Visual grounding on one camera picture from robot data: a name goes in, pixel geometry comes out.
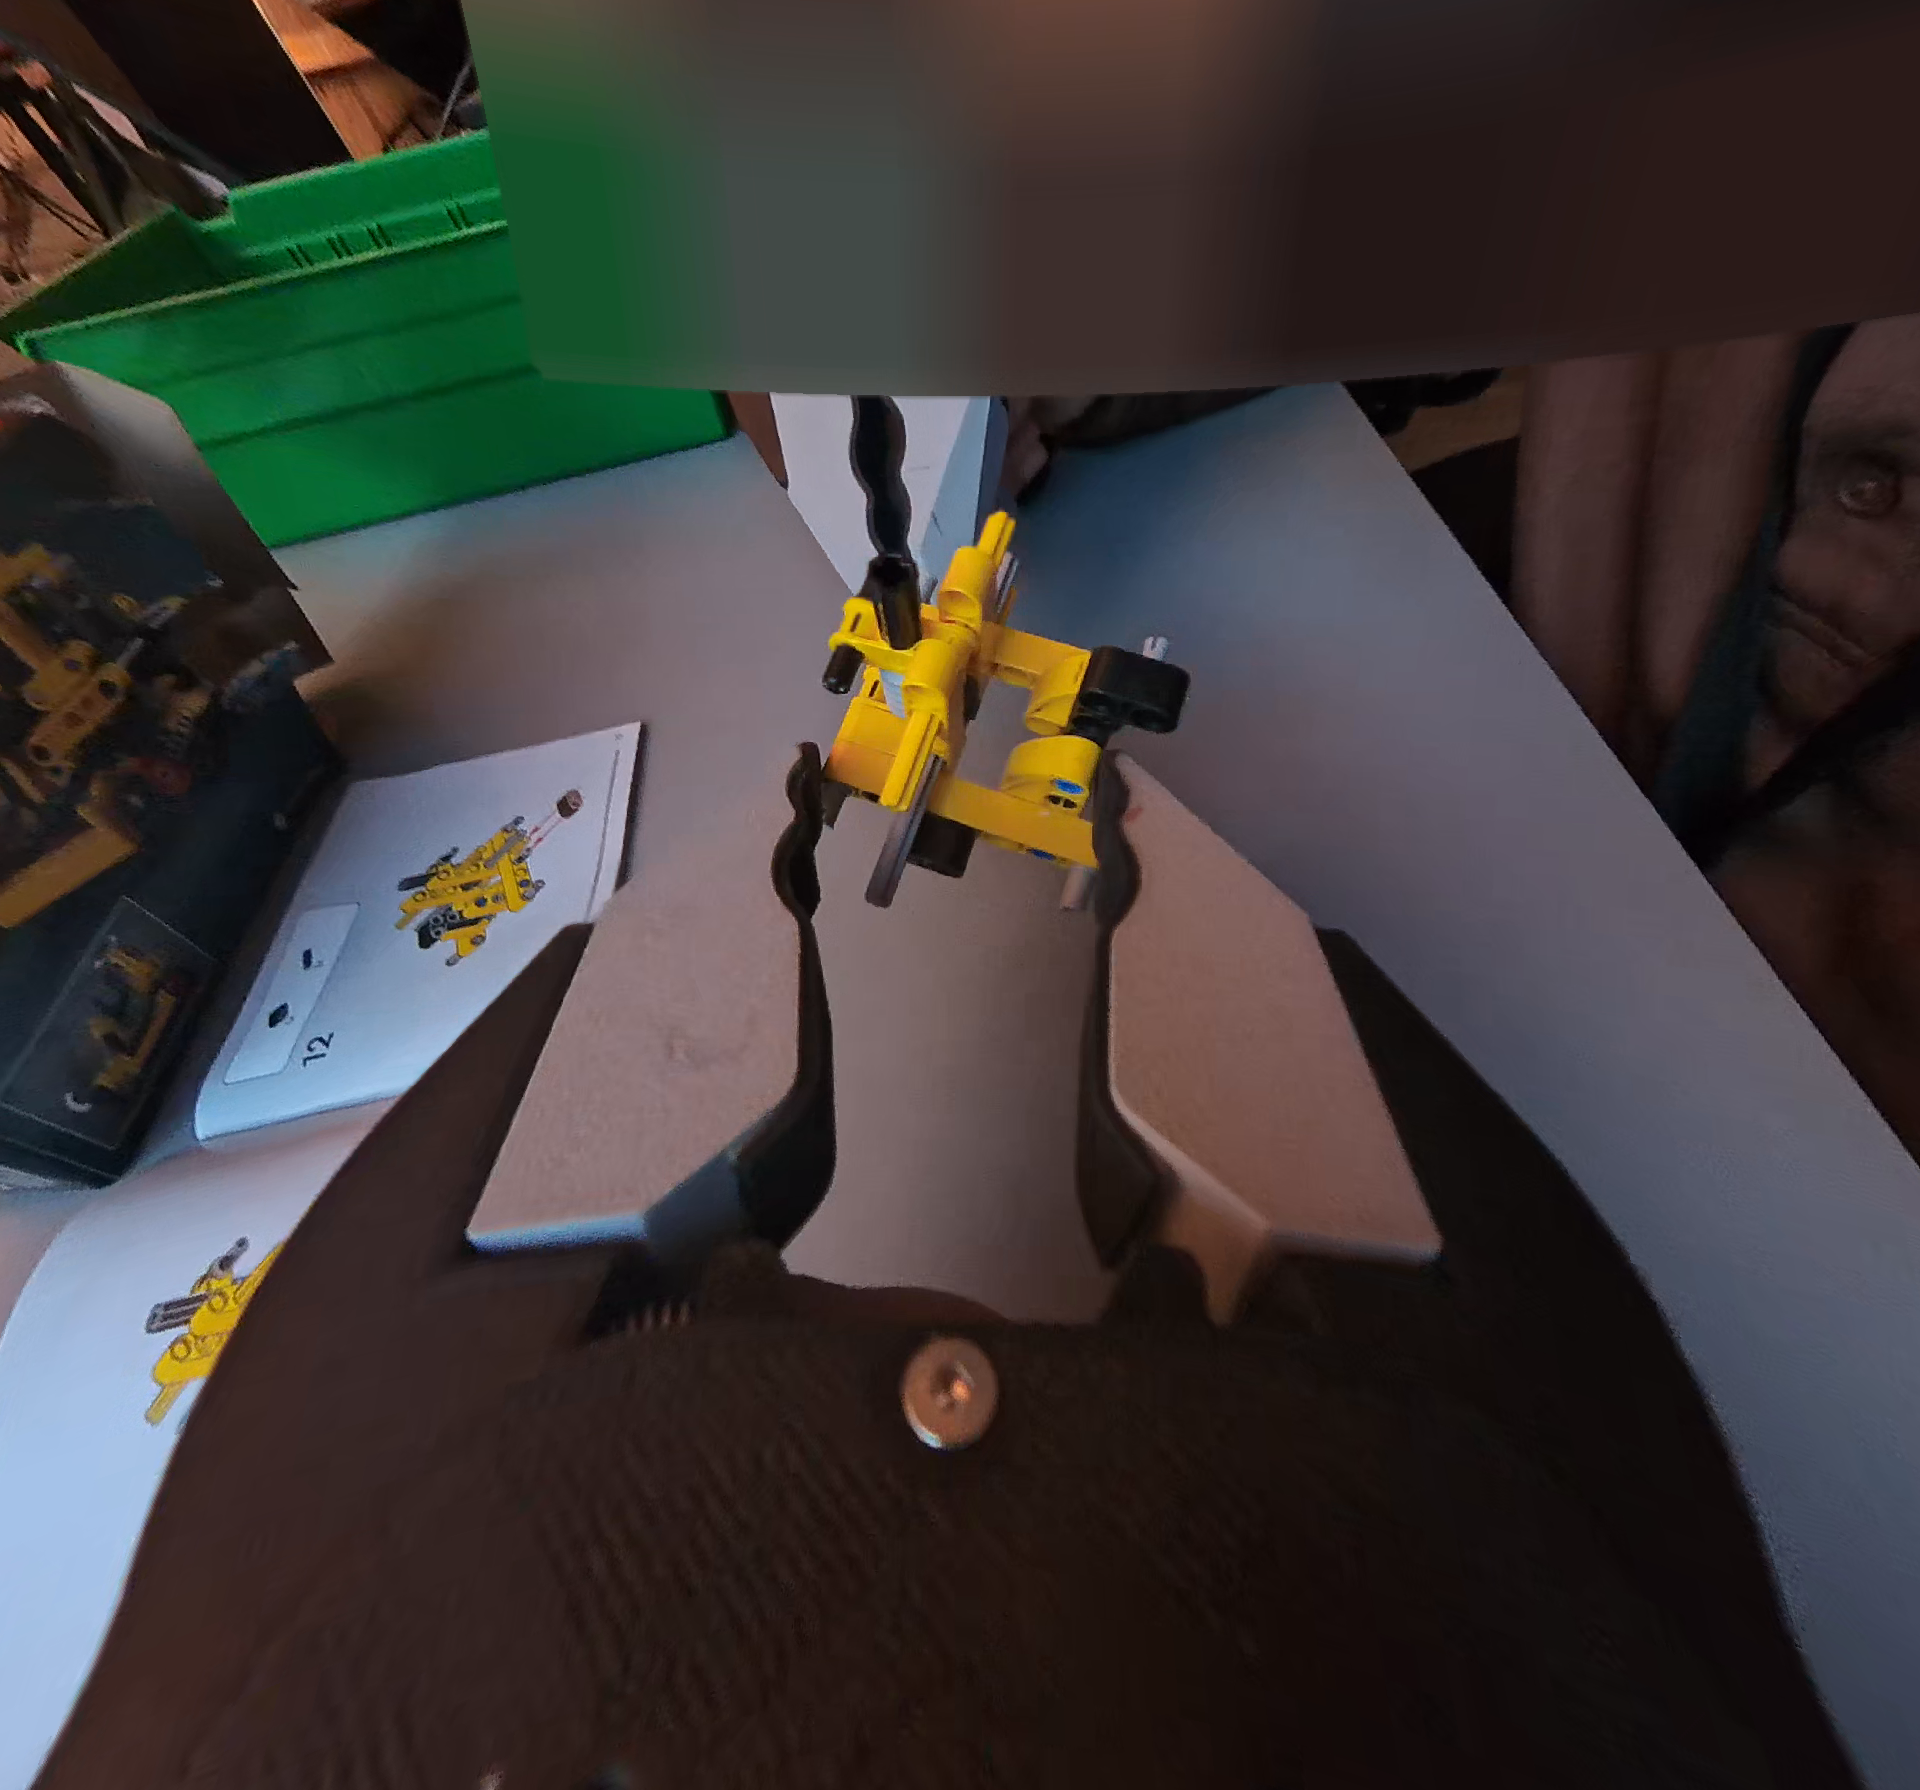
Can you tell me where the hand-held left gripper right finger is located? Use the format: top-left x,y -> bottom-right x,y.
1074,752 -> 1444,1326

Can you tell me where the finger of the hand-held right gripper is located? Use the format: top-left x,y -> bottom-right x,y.
911,396 -> 1011,578
769,396 -> 914,597

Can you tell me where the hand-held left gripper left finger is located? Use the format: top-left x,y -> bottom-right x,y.
468,744 -> 838,1268

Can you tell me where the yellow lego assembly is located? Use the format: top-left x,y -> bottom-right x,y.
821,511 -> 1193,916

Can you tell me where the lego instruction booklet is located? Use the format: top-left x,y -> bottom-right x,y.
0,720 -> 648,1784

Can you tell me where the dark lego box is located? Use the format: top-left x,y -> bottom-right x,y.
0,357 -> 342,1190

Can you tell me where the green plastic crate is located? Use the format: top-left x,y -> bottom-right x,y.
0,127 -> 737,550

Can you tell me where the brown wooden furniture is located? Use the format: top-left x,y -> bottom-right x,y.
223,0 -> 481,162

